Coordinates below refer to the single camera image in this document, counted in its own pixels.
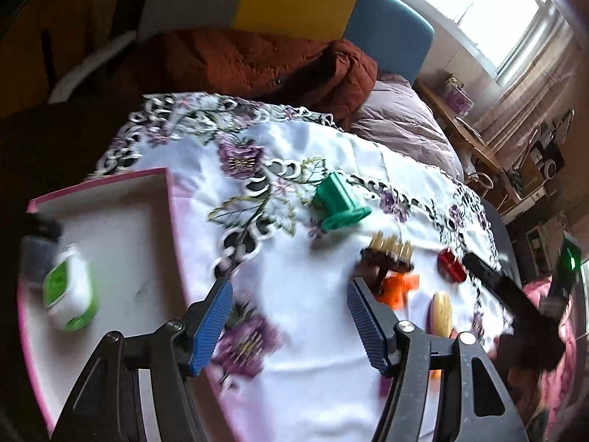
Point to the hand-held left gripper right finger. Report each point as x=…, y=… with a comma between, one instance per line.
x=363, y=317

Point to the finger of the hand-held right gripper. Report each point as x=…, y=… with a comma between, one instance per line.
x=487, y=274

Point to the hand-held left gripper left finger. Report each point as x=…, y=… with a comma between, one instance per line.
x=214, y=317

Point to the red translucent plastic piece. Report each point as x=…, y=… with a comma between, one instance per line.
x=452, y=264

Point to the green plastic spool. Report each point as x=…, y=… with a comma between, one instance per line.
x=338, y=195

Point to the pink rimmed shallow box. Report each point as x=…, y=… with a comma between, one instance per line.
x=115, y=239

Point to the orange plastic toy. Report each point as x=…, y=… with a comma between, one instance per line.
x=395, y=292

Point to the pink blanket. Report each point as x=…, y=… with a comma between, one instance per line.
x=559, y=391

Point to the wooden side table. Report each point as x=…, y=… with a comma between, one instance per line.
x=478, y=149

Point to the cluttered shelf unit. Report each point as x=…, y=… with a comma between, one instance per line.
x=543, y=161

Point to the green and white plastic container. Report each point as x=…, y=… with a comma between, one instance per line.
x=69, y=285

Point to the mauve duvet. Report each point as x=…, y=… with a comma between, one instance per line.
x=405, y=124

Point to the white embroidered floral tablecloth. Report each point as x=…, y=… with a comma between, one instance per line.
x=322, y=147

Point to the purple patterned jar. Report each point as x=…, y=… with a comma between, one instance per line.
x=458, y=94

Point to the pale pink curtain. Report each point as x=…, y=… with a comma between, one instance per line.
x=534, y=96

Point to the grey cylinder with black cap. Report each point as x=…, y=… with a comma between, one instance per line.
x=39, y=253

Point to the black round table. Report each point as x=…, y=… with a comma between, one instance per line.
x=46, y=156

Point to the rust brown quilted coat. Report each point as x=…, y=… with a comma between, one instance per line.
x=230, y=64

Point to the window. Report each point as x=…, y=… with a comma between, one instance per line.
x=460, y=0

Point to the white armrest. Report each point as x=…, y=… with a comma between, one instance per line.
x=92, y=64

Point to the grey yellow blue sofa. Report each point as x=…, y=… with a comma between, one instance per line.
x=294, y=4

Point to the wooden wardrobe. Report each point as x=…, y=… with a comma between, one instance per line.
x=69, y=9

